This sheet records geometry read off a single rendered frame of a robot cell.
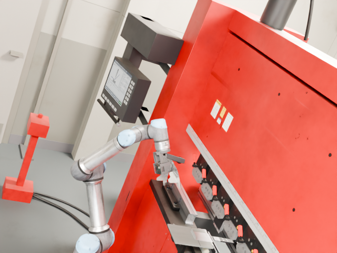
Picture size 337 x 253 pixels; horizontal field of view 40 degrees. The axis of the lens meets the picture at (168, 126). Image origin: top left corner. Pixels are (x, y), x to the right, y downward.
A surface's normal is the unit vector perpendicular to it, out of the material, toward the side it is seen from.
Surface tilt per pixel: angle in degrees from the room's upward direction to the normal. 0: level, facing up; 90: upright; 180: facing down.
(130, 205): 90
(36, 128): 90
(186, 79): 90
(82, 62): 90
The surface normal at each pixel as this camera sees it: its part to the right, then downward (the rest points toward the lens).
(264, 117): -0.89, -0.22
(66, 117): 0.36, 0.46
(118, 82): -0.80, -0.12
